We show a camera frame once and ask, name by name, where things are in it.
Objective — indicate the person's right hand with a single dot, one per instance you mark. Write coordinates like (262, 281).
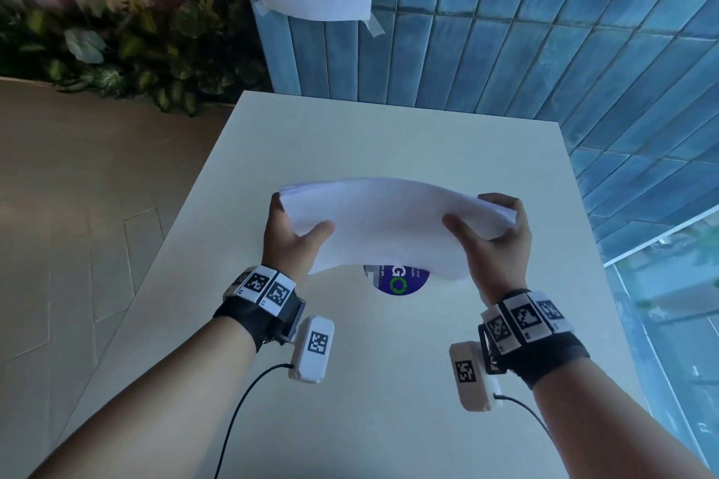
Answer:
(500, 259)

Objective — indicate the person's left hand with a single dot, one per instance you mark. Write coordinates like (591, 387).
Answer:
(287, 248)

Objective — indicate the person's left thumb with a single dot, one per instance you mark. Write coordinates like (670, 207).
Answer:
(318, 234)

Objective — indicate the person's right thumb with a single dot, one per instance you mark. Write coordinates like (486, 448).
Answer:
(461, 234)

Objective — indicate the stack of white paper sheets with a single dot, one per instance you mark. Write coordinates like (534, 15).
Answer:
(387, 223)

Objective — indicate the person's right forearm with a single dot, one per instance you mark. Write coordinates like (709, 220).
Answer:
(612, 417)

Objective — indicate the person's left forearm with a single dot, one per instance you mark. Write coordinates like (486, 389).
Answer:
(151, 403)

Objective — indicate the white table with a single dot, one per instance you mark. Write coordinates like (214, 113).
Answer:
(359, 282)

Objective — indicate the round blue sticker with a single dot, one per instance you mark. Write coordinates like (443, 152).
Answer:
(400, 281)

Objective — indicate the black left wrist band with markers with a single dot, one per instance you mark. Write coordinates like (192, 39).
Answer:
(264, 302)

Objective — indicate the black wrist band with markers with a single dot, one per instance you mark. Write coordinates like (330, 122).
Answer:
(264, 302)
(531, 335)

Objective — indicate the black right wrist band with markers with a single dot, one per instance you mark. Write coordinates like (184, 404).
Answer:
(531, 335)

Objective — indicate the glass window panel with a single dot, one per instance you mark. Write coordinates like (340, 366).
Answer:
(668, 349)

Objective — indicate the green leafy plants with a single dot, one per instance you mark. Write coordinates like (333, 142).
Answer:
(129, 52)

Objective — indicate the white left wrist camera module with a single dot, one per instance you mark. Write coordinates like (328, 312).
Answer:
(313, 349)

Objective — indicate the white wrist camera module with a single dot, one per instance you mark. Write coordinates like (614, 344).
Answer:
(470, 377)
(313, 349)

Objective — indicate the white right wrist camera module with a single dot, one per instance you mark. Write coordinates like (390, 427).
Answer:
(470, 377)

